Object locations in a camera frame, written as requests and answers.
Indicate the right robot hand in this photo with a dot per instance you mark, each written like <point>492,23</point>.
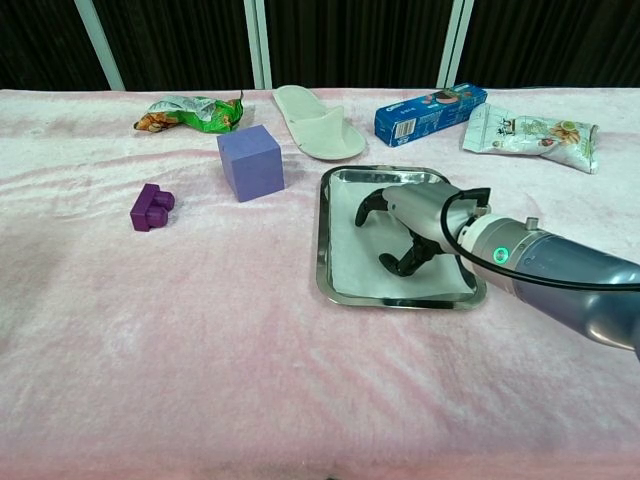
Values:
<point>425,212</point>

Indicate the white paper sheet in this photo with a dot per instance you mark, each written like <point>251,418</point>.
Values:
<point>350,260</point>

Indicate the blue cookie box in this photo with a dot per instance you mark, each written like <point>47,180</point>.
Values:
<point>425,122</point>

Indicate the stainless steel tray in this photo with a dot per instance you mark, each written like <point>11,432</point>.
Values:
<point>322,225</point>

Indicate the white snack bag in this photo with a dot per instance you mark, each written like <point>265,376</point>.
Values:
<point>500,135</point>

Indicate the white slipper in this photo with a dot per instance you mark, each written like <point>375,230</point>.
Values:
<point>325,135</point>

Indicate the lavender foam cube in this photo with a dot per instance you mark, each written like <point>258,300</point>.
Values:
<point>255,165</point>

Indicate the black pleated curtain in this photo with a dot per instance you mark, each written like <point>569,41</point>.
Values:
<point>350,40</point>

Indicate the green snack bag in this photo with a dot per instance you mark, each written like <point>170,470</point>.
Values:
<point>215,117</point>

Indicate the pink plush tablecloth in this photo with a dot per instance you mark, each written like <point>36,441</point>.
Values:
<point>200,325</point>

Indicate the dark purple building block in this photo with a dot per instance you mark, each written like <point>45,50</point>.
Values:
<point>147,212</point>

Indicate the white double frame post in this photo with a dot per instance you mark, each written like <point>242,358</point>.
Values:
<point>259,45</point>

